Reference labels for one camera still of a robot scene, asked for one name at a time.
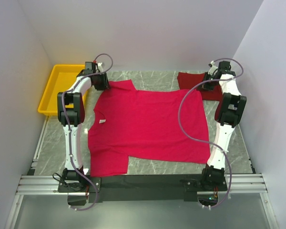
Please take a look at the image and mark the yellow plastic tray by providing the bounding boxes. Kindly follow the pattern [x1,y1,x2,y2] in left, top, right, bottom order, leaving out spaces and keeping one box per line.
[38,64,84,116]

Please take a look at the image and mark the bright red t-shirt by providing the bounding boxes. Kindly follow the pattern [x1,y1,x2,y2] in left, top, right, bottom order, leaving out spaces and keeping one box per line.
[88,80,210,177]

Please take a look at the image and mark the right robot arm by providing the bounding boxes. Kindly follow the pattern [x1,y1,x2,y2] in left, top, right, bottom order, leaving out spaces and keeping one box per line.
[197,58,247,191]

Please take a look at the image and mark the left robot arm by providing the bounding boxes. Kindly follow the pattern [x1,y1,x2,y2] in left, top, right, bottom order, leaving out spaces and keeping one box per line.
[57,60,110,192]

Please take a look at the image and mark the folded dark red t-shirt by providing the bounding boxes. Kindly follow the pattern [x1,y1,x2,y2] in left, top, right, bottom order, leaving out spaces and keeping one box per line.
[177,72,222,102]

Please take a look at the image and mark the black base beam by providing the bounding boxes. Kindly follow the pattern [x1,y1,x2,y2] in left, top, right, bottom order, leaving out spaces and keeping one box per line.
[58,174,228,203]

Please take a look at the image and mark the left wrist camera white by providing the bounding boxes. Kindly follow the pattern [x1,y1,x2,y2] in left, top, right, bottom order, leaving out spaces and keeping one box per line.
[92,61,104,72]

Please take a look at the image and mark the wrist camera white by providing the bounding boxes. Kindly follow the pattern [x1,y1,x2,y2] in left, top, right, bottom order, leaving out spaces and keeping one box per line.
[92,61,104,72]
[208,61,218,75]

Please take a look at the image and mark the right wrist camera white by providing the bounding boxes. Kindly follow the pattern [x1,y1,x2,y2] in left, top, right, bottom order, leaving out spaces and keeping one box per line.
[208,61,218,75]

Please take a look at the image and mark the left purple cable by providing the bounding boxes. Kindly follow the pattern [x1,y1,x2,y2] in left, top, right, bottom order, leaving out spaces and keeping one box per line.
[61,53,114,212]

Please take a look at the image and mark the purple cable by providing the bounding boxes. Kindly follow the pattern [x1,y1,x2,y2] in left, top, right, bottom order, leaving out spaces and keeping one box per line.
[178,58,244,210]
[61,53,114,212]

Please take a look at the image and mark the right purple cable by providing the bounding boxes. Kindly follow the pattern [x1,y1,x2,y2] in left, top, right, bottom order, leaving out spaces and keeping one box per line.
[178,58,244,210]

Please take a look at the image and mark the aluminium rail frame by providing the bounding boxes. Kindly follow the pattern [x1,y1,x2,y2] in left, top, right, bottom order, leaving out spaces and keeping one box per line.
[3,116,281,229]

